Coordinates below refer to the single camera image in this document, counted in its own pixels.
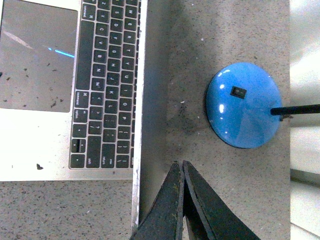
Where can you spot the silver grey laptop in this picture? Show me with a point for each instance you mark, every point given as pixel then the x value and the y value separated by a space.
pixel 82 90

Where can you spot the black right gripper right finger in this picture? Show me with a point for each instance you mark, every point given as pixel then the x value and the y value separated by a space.
pixel 207 216

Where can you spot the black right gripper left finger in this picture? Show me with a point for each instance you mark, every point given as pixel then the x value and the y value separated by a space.
pixel 164 221

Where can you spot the blue desk lamp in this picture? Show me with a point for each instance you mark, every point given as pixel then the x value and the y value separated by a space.
pixel 244 106

